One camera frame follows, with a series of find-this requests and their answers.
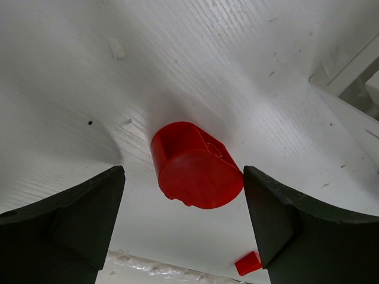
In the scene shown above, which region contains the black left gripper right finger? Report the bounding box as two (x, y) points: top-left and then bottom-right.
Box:
(243, 166), (378, 283)

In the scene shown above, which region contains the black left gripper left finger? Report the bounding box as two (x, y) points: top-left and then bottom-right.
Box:
(1, 166), (125, 283)

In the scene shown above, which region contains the small red lego piece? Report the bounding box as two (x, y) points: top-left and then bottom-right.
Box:
(235, 251), (262, 276)

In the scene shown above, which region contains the red rounded lego piece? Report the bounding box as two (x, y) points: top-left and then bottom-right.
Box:
(150, 121), (243, 209)

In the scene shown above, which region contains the white double bin container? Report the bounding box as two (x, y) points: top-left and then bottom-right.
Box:
(310, 33), (378, 161)

